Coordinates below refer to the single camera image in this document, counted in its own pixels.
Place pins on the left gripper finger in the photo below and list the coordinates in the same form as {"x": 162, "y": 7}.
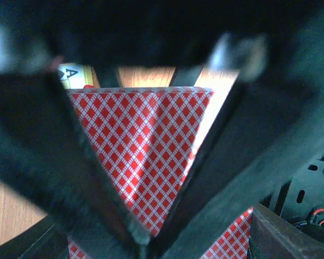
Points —
{"x": 272, "y": 124}

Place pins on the red playing card deck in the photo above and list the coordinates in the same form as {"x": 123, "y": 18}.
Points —
{"x": 147, "y": 139}

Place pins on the playing card box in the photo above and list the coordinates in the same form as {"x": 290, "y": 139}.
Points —
{"x": 76, "y": 76}

